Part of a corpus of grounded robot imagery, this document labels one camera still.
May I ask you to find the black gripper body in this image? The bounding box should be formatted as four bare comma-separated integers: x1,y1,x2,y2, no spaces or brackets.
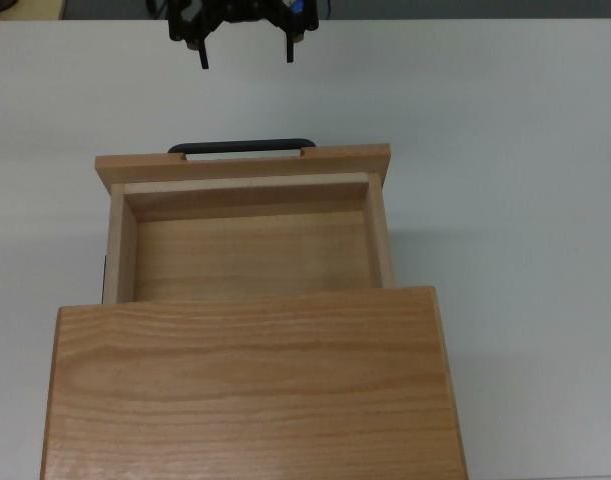
204,0,287,25

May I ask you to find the brown desk surface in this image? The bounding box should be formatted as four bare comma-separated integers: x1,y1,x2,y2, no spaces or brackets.
0,0,66,21

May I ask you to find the wooden drawer with black handle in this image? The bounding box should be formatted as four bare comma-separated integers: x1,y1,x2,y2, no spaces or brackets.
94,138,397,305

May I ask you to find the wooden two-drawer cabinet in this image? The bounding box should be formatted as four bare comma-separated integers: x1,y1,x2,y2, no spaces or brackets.
39,285,470,480

